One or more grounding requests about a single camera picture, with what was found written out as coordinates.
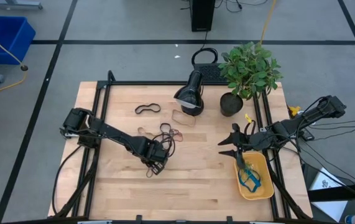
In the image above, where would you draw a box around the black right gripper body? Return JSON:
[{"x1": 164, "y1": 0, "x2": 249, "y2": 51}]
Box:
[{"x1": 244, "y1": 132, "x2": 274, "y2": 152}]

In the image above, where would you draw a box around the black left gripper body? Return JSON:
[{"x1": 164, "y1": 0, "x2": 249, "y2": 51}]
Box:
[{"x1": 139, "y1": 141, "x2": 168, "y2": 164}]

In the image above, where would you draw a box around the large blue rubber band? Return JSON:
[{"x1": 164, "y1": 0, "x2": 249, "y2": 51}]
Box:
[{"x1": 237, "y1": 167, "x2": 262, "y2": 193}]

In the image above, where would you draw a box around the black wide rubber band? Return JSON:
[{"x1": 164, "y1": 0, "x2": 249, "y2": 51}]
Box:
[
  {"x1": 159, "y1": 122, "x2": 173, "y2": 147},
  {"x1": 134, "y1": 103, "x2": 162, "y2": 115}
]

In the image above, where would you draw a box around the red thin rubber band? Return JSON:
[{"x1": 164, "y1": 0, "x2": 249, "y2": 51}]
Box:
[{"x1": 168, "y1": 128, "x2": 184, "y2": 143}]

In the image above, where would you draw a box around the yellow plastic bin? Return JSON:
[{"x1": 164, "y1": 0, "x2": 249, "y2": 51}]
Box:
[{"x1": 233, "y1": 151, "x2": 275, "y2": 201}]

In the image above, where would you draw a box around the black desk lamp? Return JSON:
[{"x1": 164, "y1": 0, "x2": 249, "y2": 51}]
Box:
[{"x1": 173, "y1": 70, "x2": 205, "y2": 117}]

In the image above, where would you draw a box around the potted green plant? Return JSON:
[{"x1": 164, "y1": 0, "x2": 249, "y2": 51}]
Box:
[{"x1": 217, "y1": 41, "x2": 284, "y2": 118}]

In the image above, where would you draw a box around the black mesh box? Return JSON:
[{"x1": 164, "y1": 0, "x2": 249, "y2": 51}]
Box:
[{"x1": 192, "y1": 63, "x2": 228, "y2": 84}]

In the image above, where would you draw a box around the black bar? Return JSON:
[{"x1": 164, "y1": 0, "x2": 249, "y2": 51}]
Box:
[{"x1": 307, "y1": 182, "x2": 355, "y2": 202}]

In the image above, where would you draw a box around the white paper sheet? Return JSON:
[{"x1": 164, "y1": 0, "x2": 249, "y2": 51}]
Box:
[{"x1": 308, "y1": 167, "x2": 349, "y2": 222}]

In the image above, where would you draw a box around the black computer tower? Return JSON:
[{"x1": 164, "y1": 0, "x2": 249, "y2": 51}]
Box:
[{"x1": 189, "y1": 0, "x2": 216, "y2": 32}]

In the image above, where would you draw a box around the blue plastic crate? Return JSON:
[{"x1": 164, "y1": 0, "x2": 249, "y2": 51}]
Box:
[{"x1": 0, "y1": 16, "x2": 37, "y2": 65}]

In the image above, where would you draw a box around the grey furniture base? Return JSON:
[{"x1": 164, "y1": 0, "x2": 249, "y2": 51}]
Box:
[{"x1": 0, "y1": 0, "x2": 44, "y2": 10}]

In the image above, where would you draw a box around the black aluminium table frame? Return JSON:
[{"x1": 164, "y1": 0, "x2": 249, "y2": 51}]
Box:
[{"x1": 48, "y1": 70, "x2": 313, "y2": 224}]

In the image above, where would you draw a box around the black floor cable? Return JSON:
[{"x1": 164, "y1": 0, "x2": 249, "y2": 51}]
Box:
[
  {"x1": 307, "y1": 123, "x2": 355, "y2": 130},
  {"x1": 315, "y1": 117, "x2": 355, "y2": 126}
]

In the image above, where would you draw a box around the black coiled cable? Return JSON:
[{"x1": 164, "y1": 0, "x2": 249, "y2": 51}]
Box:
[{"x1": 191, "y1": 47, "x2": 219, "y2": 66}]

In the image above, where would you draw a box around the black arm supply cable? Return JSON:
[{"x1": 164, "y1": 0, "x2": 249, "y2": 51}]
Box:
[{"x1": 52, "y1": 143, "x2": 83, "y2": 216}]

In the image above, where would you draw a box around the yellow cable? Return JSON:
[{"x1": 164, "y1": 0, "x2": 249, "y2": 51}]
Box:
[
  {"x1": 259, "y1": 0, "x2": 277, "y2": 44},
  {"x1": 0, "y1": 24, "x2": 29, "y2": 98}
]

